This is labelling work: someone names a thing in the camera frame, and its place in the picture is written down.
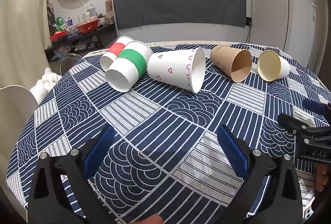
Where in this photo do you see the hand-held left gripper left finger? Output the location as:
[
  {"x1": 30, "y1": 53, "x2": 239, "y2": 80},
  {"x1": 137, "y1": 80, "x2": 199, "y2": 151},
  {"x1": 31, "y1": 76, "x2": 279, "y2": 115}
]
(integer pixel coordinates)
[{"x1": 27, "y1": 126, "x2": 115, "y2": 224}]

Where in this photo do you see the navy patterned tablecloth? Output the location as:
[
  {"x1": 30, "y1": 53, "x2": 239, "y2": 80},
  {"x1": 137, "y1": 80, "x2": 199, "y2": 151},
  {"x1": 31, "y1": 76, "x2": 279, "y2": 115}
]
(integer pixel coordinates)
[{"x1": 6, "y1": 41, "x2": 331, "y2": 224}]

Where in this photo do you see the green band paper cup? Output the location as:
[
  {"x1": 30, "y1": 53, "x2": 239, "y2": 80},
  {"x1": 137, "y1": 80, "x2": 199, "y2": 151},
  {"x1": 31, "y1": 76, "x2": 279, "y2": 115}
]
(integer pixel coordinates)
[{"x1": 105, "y1": 40, "x2": 154, "y2": 92}]

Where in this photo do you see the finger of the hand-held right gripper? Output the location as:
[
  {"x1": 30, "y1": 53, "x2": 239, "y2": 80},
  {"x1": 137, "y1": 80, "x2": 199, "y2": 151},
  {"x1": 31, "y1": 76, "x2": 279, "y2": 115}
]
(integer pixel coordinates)
[
  {"x1": 278, "y1": 113, "x2": 331, "y2": 138},
  {"x1": 302, "y1": 98, "x2": 331, "y2": 121}
]

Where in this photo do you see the small white paper cup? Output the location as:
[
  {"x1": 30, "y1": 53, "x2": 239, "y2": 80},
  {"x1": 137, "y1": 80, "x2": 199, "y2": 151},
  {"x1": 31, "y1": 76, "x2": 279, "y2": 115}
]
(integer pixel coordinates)
[{"x1": 257, "y1": 50, "x2": 290, "y2": 82}]

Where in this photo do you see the person's right hand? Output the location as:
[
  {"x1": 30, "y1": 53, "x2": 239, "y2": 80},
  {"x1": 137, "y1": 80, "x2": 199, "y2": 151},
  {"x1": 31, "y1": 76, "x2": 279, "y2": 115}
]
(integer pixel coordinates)
[{"x1": 314, "y1": 162, "x2": 331, "y2": 192}]

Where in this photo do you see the red bowl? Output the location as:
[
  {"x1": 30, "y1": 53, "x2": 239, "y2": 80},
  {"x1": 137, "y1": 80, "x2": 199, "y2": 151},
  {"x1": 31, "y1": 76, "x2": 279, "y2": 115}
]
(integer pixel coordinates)
[{"x1": 77, "y1": 20, "x2": 100, "y2": 34}]

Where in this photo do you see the clear glass bowl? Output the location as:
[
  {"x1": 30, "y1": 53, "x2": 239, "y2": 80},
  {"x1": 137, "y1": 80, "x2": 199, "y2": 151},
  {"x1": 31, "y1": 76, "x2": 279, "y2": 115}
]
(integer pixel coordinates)
[{"x1": 57, "y1": 53, "x2": 82, "y2": 76}]

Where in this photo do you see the heart print paper cup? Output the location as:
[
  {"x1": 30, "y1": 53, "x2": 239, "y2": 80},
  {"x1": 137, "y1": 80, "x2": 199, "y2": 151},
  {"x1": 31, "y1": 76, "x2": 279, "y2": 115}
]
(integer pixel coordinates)
[{"x1": 147, "y1": 48, "x2": 206, "y2": 94}]

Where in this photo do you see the person's left hand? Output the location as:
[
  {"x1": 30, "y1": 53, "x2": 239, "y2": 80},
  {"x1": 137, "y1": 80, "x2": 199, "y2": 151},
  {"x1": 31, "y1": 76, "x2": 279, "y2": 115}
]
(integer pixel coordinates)
[{"x1": 141, "y1": 214, "x2": 164, "y2": 224}]

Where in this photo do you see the red band paper cup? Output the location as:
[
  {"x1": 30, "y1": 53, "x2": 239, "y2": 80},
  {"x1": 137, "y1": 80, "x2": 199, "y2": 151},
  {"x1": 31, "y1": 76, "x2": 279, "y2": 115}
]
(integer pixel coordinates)
[{"x1": 100, "y1": 36, "x2": 135, "y2": 72}]

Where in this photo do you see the white refrigerator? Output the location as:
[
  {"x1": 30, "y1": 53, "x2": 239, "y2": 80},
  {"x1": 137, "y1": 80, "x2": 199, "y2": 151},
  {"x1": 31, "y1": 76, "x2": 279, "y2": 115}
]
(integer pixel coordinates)
[{"x1": 251, "y1": 0, "x2": 317, "y2": 52}]

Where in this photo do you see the dark low shelf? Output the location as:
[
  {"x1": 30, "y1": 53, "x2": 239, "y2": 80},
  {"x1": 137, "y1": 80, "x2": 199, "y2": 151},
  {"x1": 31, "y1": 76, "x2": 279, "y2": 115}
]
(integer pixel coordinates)
[{"x1": 44, "y1": 24, "x2": 118, "y2": 61}]

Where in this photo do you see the white chair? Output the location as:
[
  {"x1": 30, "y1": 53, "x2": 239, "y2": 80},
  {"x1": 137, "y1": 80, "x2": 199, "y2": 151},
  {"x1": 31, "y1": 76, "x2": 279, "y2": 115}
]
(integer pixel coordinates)
[{"x1": 0, "y1": 85, "x2": 39, "y2": 214}]

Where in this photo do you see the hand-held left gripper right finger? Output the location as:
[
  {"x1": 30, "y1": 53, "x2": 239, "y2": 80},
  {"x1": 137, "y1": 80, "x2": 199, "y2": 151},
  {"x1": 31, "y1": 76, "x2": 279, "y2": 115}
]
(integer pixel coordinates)
[{"x1": 217, "y1": 124, "x2": 303, "y2": 224}]

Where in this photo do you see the white fluffy cloth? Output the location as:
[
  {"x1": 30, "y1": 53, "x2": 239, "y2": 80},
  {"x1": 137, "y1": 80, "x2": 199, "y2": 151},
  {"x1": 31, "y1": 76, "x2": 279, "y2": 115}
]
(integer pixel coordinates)
[{"x1": 29, "y1": 67, "x2": 62, "y2": 104}]

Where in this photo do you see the brown paper cup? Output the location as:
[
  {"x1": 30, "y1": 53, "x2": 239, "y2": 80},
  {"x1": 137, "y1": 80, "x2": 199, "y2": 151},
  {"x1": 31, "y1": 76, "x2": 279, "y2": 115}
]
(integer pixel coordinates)
[{"x1": 210, "y1": 45, "x2": 252, "y2": 83}]

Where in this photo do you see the red tray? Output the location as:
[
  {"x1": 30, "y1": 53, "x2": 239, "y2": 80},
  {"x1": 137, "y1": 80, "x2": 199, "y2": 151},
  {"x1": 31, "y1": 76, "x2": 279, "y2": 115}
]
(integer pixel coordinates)
[{"x1": 50, "y1": 31, "x2": 68, "y2": 41}]

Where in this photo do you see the beige curtain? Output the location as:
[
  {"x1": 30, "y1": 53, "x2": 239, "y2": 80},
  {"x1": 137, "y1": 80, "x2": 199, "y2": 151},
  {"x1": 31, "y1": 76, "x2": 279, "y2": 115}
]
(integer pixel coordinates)
[{"x1": 0, "y1": 0, "x2": 62, "y2": 90}]

